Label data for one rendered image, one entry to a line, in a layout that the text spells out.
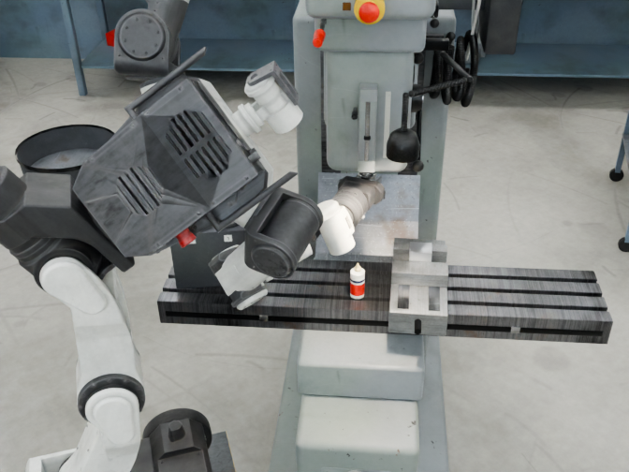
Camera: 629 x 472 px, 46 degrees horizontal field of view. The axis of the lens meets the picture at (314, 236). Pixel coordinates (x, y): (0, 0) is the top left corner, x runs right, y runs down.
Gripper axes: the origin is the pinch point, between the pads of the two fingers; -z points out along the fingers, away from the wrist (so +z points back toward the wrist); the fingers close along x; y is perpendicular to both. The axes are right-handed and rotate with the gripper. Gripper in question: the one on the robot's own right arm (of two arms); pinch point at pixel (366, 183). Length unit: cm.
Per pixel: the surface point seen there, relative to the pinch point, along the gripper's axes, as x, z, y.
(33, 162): 202, -81, 73
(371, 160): -5.0, 11.8, -13.1
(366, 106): -3.7, 12.5, -26.9
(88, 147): 187, -104, 73
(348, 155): 1.4, 10.0, -12.3
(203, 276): 41, 18, 30
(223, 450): 33, 32, 84
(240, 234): 31.6, 13.2, 16.2
